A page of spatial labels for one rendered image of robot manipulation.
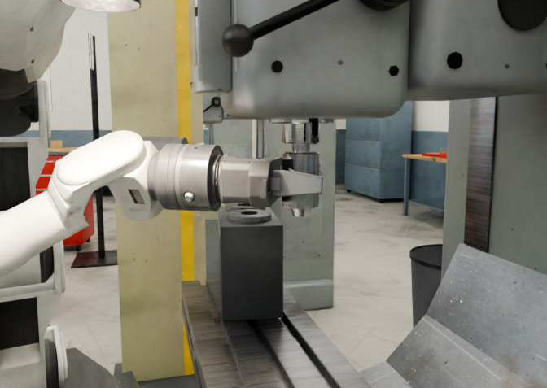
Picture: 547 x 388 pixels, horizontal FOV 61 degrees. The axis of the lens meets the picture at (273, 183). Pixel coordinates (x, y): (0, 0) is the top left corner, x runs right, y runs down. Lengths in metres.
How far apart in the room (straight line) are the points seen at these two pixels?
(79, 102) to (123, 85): 7.36
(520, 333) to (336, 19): 0.52
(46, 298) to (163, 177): 0.66
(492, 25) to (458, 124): 0.38
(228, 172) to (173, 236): 1.79
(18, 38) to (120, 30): 1.51
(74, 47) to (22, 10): 8.93
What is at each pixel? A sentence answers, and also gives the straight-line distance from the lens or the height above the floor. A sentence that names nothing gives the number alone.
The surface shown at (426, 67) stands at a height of 1.36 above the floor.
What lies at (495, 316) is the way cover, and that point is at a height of 1.01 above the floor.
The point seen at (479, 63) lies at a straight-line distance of 0.57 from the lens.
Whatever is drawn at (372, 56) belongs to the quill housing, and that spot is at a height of 1.37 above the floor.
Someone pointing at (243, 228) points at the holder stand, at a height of 1.11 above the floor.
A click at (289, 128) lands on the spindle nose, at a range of 0.57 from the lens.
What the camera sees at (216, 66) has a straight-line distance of 0.55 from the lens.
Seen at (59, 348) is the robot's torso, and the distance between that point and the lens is 1.38.
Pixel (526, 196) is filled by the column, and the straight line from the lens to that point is 0.81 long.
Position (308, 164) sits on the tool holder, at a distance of 0.57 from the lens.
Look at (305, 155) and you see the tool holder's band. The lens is 0.57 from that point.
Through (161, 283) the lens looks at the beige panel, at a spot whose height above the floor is 0.53.
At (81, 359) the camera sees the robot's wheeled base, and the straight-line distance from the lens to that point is 1.68.
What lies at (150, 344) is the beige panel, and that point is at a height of 0.22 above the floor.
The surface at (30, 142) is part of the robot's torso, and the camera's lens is 1.12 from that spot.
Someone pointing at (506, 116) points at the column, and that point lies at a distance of 0.84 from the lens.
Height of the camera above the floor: 1.30
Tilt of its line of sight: 7 degrees down
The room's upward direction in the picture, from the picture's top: straight up
